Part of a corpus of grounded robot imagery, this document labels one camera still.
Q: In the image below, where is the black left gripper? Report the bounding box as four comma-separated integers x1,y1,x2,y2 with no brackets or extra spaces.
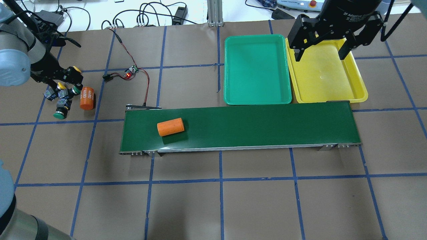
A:
30,53,83,94

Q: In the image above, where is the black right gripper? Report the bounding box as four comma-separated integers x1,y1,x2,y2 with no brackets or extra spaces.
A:
287,0,383,62

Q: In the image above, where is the green push button switch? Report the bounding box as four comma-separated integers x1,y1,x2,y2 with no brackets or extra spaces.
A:
67,86,81,99

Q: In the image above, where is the orange cylinder printed 4680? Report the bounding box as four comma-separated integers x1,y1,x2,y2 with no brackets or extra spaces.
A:
79,87,95,111

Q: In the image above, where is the plain orange cylinder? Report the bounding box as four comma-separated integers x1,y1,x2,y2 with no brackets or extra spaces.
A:
157,118,185,137

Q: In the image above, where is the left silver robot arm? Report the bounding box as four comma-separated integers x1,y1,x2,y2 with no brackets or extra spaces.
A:
1,0,83,240

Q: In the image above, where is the yellow plastic tray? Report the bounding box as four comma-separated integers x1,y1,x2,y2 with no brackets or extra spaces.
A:
285,39,369,103

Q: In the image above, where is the teach pendant tablet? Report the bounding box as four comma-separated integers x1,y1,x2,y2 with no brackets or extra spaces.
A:
277,0,339,13

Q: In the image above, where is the small controller circuit board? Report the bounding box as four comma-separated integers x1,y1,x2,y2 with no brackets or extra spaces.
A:
124,65,139,79

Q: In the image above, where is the green plastic tray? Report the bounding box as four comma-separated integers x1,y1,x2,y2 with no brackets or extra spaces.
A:
223,34,292,105

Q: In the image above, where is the green conveyor belt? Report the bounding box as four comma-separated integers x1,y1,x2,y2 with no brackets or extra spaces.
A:
119,101,362,155

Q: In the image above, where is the red black power cable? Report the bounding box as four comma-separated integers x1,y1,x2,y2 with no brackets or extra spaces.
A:
102,28,150,107

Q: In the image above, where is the aluminium frame post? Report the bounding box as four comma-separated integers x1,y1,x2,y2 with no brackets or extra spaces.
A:
207,0,224,27

